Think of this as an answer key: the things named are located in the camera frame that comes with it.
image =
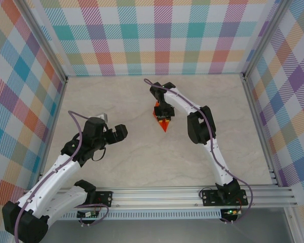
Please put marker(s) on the orange cloth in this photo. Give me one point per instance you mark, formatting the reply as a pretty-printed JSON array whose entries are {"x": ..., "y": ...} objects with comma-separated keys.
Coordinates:
[{"x": 164, "y": 127}]

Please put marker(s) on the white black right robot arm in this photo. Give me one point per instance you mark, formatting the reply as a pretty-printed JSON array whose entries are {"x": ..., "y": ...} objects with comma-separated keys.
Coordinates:
[{"x": 218, "y": 162}]

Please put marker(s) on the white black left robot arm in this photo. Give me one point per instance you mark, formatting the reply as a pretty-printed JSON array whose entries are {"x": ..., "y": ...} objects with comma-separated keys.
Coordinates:
[{"x": 53, "y": 174}]

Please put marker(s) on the small circuit board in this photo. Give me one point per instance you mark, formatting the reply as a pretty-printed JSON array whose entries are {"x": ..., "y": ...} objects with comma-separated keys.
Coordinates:
[
  {"x": 87, "y": 214},
  {"x": 231, "y": 212}
]

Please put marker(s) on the grey metal panel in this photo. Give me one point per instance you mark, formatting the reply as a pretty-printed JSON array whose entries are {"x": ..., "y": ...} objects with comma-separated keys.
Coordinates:
[{"x": 154, "y": 231}]

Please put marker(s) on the aluminium table edge rail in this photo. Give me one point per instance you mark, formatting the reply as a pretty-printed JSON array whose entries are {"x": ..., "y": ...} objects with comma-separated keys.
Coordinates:
[
  {"x": 56, "y": 114},
  {"x": 273, "y": 177}
]

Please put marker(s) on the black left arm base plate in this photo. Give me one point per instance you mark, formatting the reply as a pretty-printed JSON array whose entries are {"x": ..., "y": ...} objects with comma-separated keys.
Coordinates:
[{"x": 105, "y": 198}]

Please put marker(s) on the long aluminium base rail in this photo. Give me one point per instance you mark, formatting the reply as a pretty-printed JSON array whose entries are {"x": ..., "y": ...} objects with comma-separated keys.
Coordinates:
[{"x": 154, "y": 197}]

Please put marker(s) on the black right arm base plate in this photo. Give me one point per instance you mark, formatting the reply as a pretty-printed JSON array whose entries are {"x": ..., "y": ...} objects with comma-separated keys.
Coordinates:
[{"x": 210, "y": 197}]

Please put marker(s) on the aluminium corner post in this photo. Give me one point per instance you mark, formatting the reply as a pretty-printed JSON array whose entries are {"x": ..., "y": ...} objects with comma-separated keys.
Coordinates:
[
  {"x": 266, "y": 40},
  {"x": 44, "y": 43}
]

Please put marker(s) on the aluminium frame leg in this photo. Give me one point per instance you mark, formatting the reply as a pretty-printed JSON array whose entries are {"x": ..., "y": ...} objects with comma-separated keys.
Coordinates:
[{"x": 291, "y": 225}]

